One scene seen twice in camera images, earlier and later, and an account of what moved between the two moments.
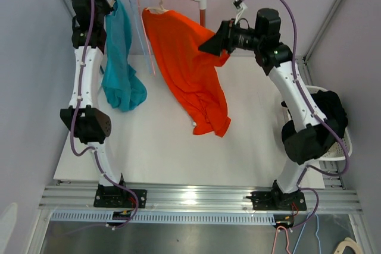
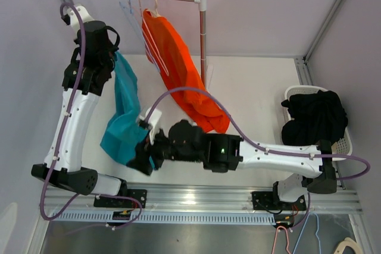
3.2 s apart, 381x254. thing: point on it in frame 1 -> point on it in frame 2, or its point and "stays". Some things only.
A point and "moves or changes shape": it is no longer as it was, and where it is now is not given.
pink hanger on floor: x=275 y=237 stays
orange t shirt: x=191 y=73 moves or changes shape
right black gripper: x=222 y=40 -> x=141 y=160
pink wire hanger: x=144 y=30 -> x=149 y=34
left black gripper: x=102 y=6 -> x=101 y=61
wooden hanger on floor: x=347 y=241 stays
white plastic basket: x=338 y=151 stays
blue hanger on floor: x=316 y=234 stays
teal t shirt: x=122 y=87 -> x=127 y=128
